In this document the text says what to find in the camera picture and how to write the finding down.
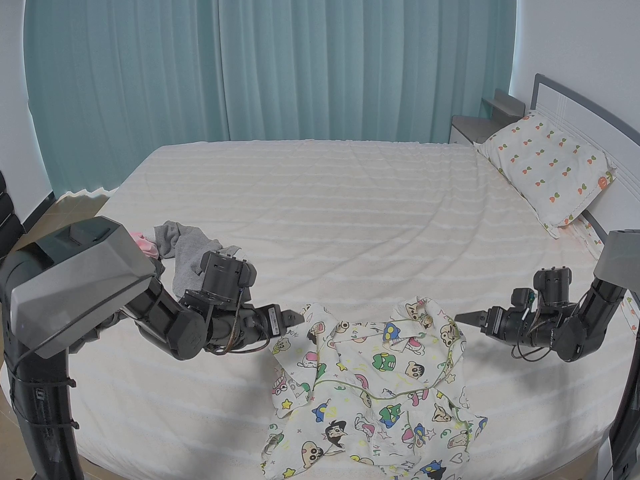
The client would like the bed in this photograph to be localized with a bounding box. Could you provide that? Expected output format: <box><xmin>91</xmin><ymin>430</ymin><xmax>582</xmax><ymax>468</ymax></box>
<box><xmin>0</xmin><ymin>73</ymin><xmax>640</xmax><ymax>480</ymax></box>

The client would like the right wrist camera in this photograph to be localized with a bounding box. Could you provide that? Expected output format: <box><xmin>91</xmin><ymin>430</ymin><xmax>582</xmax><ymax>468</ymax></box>
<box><xmin>509</xmin><ymin>287</ymin><xmax>537</xmax><ymax>314</ymax></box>

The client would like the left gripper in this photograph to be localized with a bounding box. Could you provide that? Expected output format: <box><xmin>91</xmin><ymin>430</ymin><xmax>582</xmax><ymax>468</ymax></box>
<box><xmin>234</xmin><ymin>305</ymin><xmax>290</xmax><ymax>347</ymax></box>

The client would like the black chest of drawers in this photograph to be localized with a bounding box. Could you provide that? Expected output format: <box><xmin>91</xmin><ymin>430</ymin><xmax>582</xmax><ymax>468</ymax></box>
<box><xmin>0</xmin><ymin>170</ymin><xmax>26</xmax><ymax>264</ymax></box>

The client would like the pink garment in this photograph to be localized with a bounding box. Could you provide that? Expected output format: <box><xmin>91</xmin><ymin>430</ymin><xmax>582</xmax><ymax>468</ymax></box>
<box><xmin>131</xmin><ymin>230</ymin><xmax>161</xmax><ymax>259</ymax></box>

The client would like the white printed pyjama top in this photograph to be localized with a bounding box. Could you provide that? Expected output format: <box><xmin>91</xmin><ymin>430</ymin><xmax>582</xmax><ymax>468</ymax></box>
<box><xmin>259</xmin><ymin>295</ymin><xmax>488</xmax><ymax>480</ymax></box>

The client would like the blue-green curtain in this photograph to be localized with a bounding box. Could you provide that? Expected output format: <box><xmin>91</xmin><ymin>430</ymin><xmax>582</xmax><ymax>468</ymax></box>
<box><xmin>217</xmin><ymin>0</ymin><xmax>518</xmax><ymax>144</ymax></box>
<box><xmin>22</xmin><ymin>0</ymin><xmax>231</xmax><ymax>201</ymax></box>

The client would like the black cable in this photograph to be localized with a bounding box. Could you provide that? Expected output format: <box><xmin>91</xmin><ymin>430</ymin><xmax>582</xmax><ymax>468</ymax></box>
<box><xmin>202</xmin><ymin>340</ymin><xmax>268</xmax><ymax>357</ymax></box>
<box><xmin>0</xmin><ymin>335</ymin><xmax>76</xmax><ymax>384</ymax></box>
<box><xmin>510</xmin><ymin>340</ymin><xmax>553</xmax><ymax>364</ymax></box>

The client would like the grey garment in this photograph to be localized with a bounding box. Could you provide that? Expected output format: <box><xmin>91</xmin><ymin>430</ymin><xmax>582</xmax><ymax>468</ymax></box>
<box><xmin>152</xmin><ymin>220</ymin><xmax>251</xmax><ymax>294</ymax></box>

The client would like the grey bedside table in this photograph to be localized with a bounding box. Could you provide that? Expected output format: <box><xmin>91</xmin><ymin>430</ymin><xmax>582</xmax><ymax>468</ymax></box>
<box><xmin>450</xmin><ymin>88</ymin><xmax>526</xmax><ymax>146</ymax></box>

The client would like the white printed pillow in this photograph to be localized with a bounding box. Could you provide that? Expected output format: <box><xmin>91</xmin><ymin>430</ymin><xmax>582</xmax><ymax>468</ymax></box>
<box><xmin>475</xmin><ymin>110</ymin><xmax>618</xmax><ymax>240</ymax></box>

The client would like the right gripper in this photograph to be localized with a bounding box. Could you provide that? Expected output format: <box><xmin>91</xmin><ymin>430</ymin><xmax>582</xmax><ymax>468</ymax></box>
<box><xmin>483</xmin><ymin>306</ymin><xmax>535</xmax><ymax>346</ymax></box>

